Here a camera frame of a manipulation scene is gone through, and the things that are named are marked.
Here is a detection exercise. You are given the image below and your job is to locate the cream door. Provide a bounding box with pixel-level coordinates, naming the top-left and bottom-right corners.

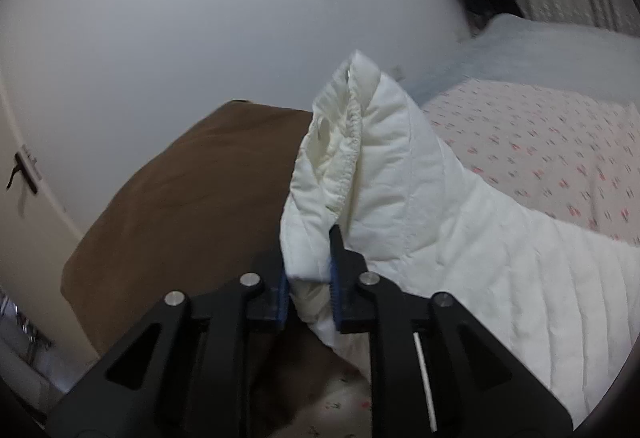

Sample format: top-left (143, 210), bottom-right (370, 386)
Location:
top-left (0, 83), bottom-right (86, 299)

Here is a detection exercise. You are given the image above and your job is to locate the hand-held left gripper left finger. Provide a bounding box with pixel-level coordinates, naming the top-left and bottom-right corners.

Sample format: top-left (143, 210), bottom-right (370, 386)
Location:
top-left (47, 250), bottom-right (291, 438)

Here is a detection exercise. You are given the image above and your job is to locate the white quilted blanket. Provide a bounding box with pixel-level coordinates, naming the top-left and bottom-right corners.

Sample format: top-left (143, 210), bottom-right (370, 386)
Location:
top-left (279, 49), bottom-right (640, 426)

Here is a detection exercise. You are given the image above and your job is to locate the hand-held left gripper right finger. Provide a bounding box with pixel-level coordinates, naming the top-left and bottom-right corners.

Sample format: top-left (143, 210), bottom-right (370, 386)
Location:
top-left (327, 224), bottom-right (576, 438)

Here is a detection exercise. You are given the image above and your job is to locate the cherry print bed mat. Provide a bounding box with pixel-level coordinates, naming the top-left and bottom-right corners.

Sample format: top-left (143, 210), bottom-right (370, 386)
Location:
top-left (265, 77), bottom-right (640, 438)

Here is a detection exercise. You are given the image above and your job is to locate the black door handle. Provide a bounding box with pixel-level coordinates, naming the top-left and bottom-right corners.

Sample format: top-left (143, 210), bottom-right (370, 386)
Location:
top-left (6, 145), bottom-right (40, 219)

